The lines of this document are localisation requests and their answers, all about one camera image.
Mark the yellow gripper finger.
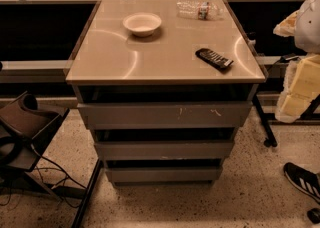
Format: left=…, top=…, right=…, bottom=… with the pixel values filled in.
left=284, top=54, right=320, bottom=101
left=275, top=91, right=315, bottom=123

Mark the black snack bar packet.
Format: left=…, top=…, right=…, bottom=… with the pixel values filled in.
left=195, top=48, right=233, bottom=70

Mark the black floor cable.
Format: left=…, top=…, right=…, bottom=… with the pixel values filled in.
left=0, top=143, right=88, bottom=210

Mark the clear plastic water bottle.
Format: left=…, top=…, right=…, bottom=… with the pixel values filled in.
left=176, top=0, right=223, bottom=21

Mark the black white sneaker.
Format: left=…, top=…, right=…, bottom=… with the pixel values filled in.
left=283, top=162, right=320, bottom=204

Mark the grey drawer cabinet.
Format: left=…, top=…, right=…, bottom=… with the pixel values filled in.
left=65, top=0, right=268, bottom=187

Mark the grey drawer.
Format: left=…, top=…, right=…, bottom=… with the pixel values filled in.
left=105, top=168, right=222, bottom=183
left=78, top=101, right=252, bottom=130
left=94, top=140, right=234, bottom=160

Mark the grey top drawer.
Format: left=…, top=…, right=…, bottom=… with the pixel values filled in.
left=78, top=101, right=252, bottom=130

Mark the white bowl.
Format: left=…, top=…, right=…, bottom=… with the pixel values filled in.
left=123, top=13, right=162, bottom=37

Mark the grey bottom drawer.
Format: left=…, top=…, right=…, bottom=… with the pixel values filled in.
left=105, top=168, right=222, bottom=183

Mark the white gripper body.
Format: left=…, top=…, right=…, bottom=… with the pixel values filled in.
left=273, top=11, right=298, bottom=37

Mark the black power adapter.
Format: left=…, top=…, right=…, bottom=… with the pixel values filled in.
left=279, top=53, right=299, bottom=63

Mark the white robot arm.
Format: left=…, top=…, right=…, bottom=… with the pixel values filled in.
left=273, top=0, right=320, bottom=123

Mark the black table leg with caster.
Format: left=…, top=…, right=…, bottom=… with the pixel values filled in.
left=252, top=96, right=277, bottom=147

